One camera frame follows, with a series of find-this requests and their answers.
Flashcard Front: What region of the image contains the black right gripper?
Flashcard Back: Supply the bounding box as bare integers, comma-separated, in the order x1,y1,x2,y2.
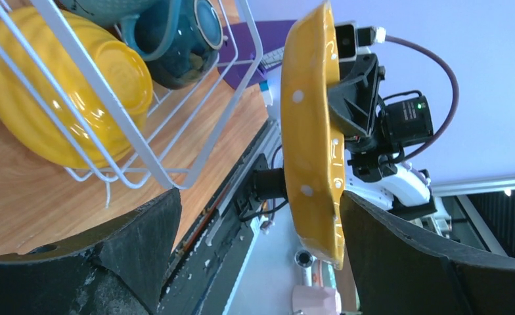
327,53,434,183

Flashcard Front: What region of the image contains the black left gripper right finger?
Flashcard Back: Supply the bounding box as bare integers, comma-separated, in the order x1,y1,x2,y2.
340,191,515,314

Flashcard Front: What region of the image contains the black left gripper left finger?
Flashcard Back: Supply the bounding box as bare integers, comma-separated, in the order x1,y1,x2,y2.
0,188,182,314

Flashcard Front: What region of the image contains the yellow dotted plate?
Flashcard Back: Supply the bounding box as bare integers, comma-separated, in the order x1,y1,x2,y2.
280,1,346,270

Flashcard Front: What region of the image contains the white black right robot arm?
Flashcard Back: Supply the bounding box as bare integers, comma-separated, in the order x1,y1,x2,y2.
327,53,436,220

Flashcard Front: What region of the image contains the white blue toy block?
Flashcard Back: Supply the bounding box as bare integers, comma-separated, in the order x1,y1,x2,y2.
259,80,274,107

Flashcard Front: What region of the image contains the dark blue floral bowl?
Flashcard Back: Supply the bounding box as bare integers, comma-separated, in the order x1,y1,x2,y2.
134,0,223,90

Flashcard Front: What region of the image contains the yellow ribbed bowl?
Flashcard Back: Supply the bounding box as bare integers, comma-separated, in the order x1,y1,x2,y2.
0,6,153,169

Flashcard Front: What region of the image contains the blue dotted mug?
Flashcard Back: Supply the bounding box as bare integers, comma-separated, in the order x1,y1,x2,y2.
59,1,182,61

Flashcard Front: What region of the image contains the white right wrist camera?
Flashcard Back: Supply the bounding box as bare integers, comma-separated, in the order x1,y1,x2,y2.
334,21,387,62

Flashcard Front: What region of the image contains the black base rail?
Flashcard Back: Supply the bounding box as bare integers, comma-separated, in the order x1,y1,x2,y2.
157,119,280,314

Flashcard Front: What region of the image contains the white wire dish rack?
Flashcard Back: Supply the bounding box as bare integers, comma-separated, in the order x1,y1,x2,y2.
0,1,261,189

